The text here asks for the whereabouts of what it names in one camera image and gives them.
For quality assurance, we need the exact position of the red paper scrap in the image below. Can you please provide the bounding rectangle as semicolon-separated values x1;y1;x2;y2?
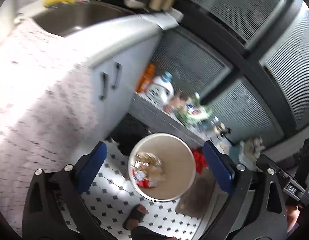
133;170;156;189

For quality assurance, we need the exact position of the brown paper bag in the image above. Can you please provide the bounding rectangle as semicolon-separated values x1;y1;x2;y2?
146;166;166;184

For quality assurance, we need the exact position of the round beige trash bin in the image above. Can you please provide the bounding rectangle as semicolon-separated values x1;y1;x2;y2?
127;133;196;202

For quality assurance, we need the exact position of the right hand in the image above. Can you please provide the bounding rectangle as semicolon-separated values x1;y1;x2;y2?
286;205;300;232

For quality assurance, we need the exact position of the red cloth on floor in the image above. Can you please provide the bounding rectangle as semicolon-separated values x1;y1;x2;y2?
191;148;208;174

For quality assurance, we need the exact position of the green white refill pouch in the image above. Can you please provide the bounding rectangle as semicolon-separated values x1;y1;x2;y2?
175;92;212;127

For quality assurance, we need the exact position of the black sandal foot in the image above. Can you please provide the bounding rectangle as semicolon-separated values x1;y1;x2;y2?
122;204;148;231

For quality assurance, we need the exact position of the orange cleaner bottle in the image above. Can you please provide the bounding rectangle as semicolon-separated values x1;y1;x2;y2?
135;63;155;93

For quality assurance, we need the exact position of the white laundry detergent bottle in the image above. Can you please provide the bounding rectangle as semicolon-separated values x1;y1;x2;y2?
146;72;174;106

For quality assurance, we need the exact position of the stainless steel sink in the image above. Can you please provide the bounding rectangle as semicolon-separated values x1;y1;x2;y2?
32;1;134;37

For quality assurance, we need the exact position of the white cloth on counter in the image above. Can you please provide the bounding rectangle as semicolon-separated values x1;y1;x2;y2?
140;8;184;31

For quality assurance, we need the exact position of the black cabinet handle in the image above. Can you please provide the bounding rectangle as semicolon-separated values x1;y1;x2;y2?
99;72;108;101
112;62;122;90

